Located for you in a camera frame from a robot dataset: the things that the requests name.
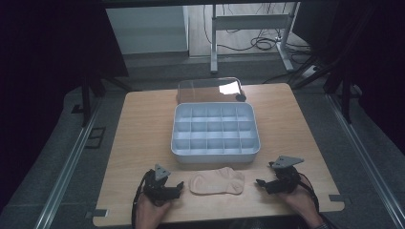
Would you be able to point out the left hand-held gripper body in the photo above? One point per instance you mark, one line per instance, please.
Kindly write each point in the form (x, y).
(157, 187)

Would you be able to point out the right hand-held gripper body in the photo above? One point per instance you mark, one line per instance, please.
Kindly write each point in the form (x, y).
(285, 179)

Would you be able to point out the beige ankle sock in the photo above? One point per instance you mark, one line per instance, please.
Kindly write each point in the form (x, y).
(218, 182)

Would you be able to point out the white divided storage box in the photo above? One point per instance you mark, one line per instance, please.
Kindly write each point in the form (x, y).
(215, 132)

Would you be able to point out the person's left hand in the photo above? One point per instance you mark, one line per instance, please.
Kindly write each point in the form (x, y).
(151, 213)

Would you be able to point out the person's right hand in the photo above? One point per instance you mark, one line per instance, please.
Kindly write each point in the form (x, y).
(301, 202)

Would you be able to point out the black round knob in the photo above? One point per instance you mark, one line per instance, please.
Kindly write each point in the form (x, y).
(241, 97)

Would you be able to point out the black metal stand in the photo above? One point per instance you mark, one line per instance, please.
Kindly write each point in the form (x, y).
(345, 101)
(86, 101)

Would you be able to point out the clear plastic box lid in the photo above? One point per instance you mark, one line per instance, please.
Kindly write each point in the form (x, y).
(207, 90)

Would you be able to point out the white power strip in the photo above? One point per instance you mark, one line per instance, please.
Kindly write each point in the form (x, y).
(310, 71)

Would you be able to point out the metal floor rail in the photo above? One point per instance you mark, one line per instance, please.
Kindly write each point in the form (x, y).
(67, 171)
(366, 162)

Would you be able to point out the white wall panel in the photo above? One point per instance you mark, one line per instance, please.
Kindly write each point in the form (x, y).
(146, 30)

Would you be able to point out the white metal desk frame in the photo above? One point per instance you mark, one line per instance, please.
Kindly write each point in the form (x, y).
(248, 22)

